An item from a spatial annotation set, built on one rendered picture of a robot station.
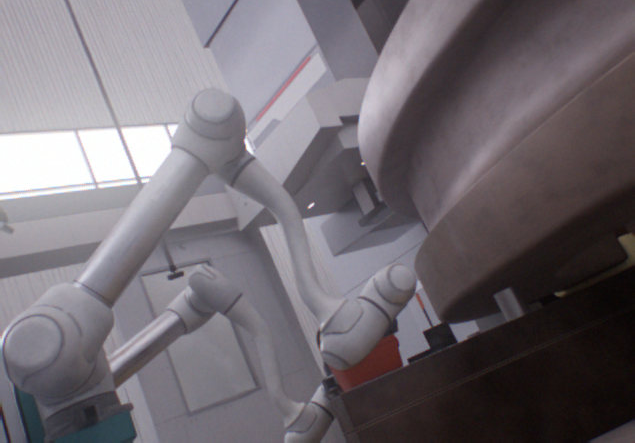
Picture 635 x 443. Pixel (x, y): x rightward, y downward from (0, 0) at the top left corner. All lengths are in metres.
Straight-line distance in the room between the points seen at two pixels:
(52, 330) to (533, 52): 1.52
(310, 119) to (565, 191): 2.85
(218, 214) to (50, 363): 4.01
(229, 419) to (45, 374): 3.60
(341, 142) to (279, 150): 0.46
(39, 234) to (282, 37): 2.24
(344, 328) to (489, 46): 1.11
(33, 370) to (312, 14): 4.29
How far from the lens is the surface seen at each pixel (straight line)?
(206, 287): 2.50
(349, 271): 7.56
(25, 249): 4.82
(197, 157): 1.66
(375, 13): 6.94
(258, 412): 5.17
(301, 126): 4.80
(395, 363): 2.13
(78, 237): 4.94
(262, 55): 5.79
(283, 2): 5.59
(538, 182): 2.15
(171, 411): 4.90
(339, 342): 1.69
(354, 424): 2.06
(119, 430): 1.70
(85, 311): 1.55
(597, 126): 1.99
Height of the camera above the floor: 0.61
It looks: 16 degrees up
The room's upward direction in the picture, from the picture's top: 25 degrees counter-clockwise
